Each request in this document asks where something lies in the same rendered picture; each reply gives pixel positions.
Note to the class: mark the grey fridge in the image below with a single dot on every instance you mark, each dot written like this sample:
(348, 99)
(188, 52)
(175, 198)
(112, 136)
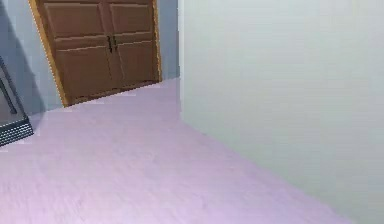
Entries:
(8, 116)

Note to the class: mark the brown double room door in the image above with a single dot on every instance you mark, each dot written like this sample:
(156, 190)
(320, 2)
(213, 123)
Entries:
(86, 63)

